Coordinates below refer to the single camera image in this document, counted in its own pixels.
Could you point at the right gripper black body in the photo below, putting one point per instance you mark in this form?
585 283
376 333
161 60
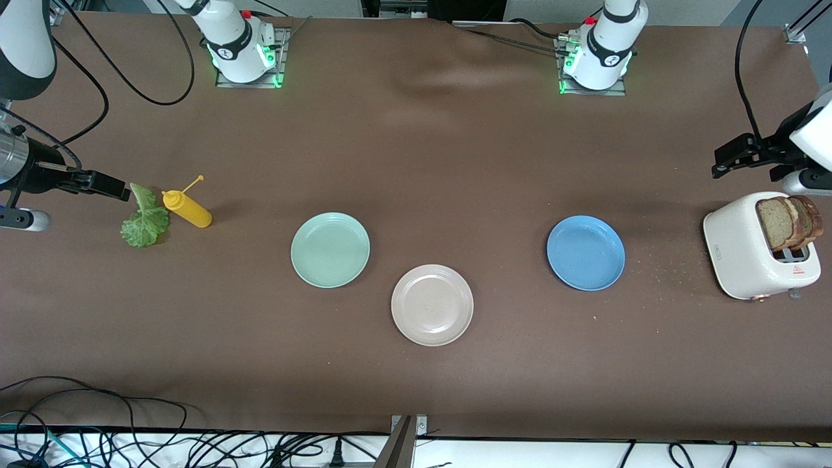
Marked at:
41 170

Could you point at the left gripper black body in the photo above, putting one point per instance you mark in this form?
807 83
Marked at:
778 147

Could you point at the green lettuce leaf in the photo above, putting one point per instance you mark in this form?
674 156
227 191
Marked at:
144 227

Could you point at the brown bread slice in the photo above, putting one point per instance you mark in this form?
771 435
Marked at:
775 224
812 221

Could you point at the yellow mustard squeeze bottle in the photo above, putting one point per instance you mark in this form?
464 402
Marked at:
192 213

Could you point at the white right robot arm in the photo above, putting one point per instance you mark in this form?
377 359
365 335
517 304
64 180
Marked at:
234 45

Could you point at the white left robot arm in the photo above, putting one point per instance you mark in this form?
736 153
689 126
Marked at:
608 45

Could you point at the blue plate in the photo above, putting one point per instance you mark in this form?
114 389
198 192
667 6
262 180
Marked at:
585 253

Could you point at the mint green plate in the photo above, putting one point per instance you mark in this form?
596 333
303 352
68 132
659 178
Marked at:
330 250

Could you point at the beige plate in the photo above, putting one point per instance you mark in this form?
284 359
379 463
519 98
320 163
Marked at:
432 305

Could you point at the white toaster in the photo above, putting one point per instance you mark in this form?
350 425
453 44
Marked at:
738 253

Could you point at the brown table cover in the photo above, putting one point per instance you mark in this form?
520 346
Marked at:
455 162

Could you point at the black equipment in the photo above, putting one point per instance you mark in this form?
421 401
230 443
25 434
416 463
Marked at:
468 8

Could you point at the black power plug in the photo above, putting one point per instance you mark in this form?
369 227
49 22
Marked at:
336 455

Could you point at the aluminium frame corner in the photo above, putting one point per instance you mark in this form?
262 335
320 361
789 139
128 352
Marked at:
794 34
57 18

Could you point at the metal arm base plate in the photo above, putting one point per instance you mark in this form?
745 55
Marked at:
614 91
227 82

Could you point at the metal post bracket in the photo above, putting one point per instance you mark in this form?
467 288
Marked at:
400 448

